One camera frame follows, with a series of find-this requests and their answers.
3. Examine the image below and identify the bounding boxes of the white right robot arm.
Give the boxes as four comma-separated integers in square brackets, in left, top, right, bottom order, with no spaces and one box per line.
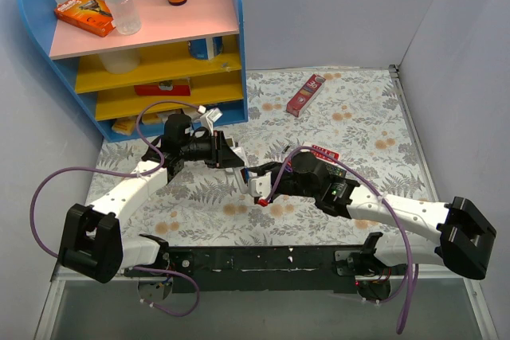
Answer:
[249,147,496,280]

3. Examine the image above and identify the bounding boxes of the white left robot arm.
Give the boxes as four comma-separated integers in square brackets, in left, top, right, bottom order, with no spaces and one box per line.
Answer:
[57,108,248,283]

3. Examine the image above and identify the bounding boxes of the black remote control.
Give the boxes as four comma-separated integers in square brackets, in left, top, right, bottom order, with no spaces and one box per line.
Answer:
[323,162,346,183]

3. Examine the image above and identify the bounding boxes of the red box on shelf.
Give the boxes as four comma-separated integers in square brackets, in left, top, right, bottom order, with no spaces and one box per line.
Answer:
[134,78,191,96]

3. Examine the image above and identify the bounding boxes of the blue shelf unit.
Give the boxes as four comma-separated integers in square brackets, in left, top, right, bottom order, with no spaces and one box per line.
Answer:
[17,0,248,142]

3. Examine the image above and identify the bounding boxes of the red toothpaste box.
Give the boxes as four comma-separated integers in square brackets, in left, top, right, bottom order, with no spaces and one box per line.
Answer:
[286,74,326,118]

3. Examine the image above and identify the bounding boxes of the floral table mat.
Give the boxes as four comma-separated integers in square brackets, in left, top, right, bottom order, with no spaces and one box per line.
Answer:
[81,68,443,248]

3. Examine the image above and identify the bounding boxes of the blue white can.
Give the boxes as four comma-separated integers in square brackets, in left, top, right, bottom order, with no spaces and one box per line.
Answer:
[187,37,223,61]

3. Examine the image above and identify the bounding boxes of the white cup on shelf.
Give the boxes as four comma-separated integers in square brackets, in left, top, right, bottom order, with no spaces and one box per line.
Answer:
[98,49,140,74]

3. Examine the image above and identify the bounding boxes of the orange razor box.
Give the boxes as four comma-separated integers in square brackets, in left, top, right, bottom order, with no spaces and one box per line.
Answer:
[54,0,115,37]

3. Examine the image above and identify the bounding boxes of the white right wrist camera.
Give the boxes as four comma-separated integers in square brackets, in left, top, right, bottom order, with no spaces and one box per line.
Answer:
[248,173,272,207]

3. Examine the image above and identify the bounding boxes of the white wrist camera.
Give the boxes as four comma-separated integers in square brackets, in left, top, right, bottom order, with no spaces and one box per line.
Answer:
[197,105,222,133]
[248,173,272,207]

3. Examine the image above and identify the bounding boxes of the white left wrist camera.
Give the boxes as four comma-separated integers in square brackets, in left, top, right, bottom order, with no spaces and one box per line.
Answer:
[197,105,222,133]

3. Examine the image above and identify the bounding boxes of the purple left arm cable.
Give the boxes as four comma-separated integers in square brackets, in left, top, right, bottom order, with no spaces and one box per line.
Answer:
[29,100,202,317]

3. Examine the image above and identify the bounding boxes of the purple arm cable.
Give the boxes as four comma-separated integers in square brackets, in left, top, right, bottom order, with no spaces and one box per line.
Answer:
[265,147,420,335]
[29,100,202,317]

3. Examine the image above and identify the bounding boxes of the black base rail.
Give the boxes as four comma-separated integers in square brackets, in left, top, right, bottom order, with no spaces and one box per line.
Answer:
[167,245,387,294]

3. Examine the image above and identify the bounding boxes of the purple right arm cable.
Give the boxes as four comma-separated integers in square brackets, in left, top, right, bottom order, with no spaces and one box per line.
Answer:
[265,147,420,335]

